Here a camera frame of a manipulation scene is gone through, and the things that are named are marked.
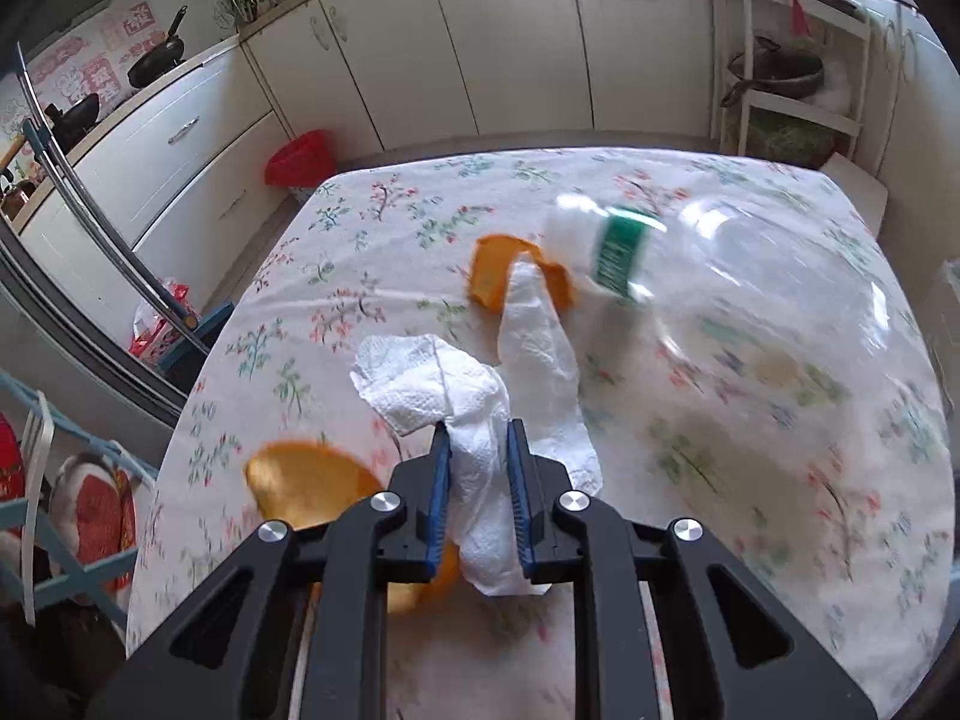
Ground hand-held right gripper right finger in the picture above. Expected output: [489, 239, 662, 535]
[506, 418, 878, 720]

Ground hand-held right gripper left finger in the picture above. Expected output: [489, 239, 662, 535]
[86, 420, 455, 720]

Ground large orange peel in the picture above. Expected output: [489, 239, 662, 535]
[246, 441, 460, 616]

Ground small orange peel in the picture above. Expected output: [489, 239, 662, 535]
[466, 235, 577, 314]

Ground table with floral tablecloth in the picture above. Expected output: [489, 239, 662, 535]
[126, 148, 957, 720]

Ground clear plastic bottle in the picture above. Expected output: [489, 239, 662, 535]
[544, 193, 897, 370]

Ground small teal stool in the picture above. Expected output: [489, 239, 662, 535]
[157, 303, 235, 392]

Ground red plastic bag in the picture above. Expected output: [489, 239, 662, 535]
[129, 277, 200, 368]

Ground red slipper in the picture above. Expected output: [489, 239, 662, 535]
[52, 454, 138, 595]
[0, 416, 32, 500]

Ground red dustpan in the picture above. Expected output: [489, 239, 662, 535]
[264, 130, 336, 192]

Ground white blue shoe rack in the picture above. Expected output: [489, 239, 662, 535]
[0, 371, 160, 632]

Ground white drawer cabinet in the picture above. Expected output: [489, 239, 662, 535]
[15, 37, 301, 293]

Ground green vegetables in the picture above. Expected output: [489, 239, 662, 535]
[748, 111, 838, 167]

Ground white door cabinet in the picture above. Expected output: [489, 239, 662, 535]
[240, 0, 715, 158]

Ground white shelf rack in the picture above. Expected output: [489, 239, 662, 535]
[709, 0, 875, 167]

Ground copper kettle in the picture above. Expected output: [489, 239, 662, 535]
[0, 165, 40, 220]

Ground black wok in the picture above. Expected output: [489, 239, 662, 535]
[45, 94, 102, 155]

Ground black frying pan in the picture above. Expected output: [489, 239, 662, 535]
[126, 7, 188, 89]

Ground metal sliding door frame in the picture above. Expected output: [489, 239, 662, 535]
[0, 43, 212, 407]

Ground pink wall stickers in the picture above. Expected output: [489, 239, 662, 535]
[28, 0, 160, 115]

